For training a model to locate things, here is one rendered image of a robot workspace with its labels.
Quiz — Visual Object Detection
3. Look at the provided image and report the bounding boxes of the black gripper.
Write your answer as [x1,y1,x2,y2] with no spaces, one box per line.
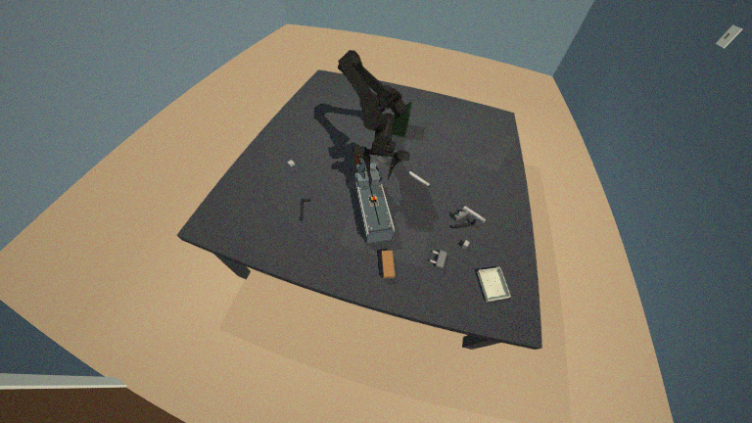
[352,132,410,180]

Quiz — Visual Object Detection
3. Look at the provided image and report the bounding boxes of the tan rectangular block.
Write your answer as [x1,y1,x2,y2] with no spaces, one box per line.
[381,251,396,279]

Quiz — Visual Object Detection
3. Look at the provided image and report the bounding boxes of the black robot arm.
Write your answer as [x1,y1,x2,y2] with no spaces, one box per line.
[338,50,409,156]

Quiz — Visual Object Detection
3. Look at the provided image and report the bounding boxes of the cream open tray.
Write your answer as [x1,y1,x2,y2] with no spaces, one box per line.
[477,267,510,303]

